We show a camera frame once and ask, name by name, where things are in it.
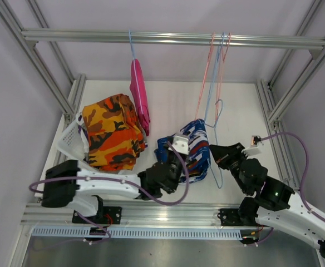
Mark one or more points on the aluminium hanging rail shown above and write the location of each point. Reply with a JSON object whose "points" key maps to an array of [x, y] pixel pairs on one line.
{"points": [[168, 38]]}

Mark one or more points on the slotted cable duct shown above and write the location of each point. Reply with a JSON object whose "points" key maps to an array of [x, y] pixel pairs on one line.
{"points": [[138, 233]]}

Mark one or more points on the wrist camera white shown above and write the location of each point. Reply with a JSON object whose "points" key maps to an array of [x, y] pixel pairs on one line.
{"points": [[181, 144], [254, 148]]}

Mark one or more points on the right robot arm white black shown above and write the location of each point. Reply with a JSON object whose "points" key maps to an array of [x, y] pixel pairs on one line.
{"points": [[269, 201]]}

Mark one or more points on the pink trousers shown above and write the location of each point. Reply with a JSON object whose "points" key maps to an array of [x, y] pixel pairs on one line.
{"points": [[138, 91]]}

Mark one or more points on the purple grey patterned trousers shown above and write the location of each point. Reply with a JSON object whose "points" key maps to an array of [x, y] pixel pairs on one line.
{"points": [[81, 126]]}

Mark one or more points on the orange patterned trousers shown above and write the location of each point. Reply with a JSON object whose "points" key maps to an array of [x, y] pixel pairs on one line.
{"points": [[115, 136]]}

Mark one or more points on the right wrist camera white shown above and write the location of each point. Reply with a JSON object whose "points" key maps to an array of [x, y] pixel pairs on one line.
{"points": [[254, 148]]}

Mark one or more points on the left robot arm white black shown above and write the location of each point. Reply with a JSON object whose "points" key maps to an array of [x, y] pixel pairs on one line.
{"points": [[69, 185]]}

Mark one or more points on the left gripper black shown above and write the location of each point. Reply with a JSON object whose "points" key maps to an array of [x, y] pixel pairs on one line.
{"points": [[187, 159]]}

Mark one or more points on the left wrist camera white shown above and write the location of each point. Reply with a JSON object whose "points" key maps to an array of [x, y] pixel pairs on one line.
{"points": [[181, 144]]}

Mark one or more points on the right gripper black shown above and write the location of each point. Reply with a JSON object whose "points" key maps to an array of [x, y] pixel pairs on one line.
{"points": [[222, 154]]}

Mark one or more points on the right aluminium frame post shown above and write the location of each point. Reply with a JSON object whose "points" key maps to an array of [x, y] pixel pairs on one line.
{"points": [[293, 104]]}

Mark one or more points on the blue white patterned trousers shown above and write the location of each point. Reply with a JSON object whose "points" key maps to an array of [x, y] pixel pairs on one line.
{"points": [[199, 154]]}

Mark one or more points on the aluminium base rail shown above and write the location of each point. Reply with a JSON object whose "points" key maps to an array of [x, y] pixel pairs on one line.
{"points": [[136, 213]]}

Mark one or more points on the pink hanger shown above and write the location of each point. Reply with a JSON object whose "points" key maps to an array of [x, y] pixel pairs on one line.
{"points": [[211, 48], [222, 57]]}

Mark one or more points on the white plastic basket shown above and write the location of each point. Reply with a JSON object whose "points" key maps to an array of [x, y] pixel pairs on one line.
{"points": [[71, 144]]}

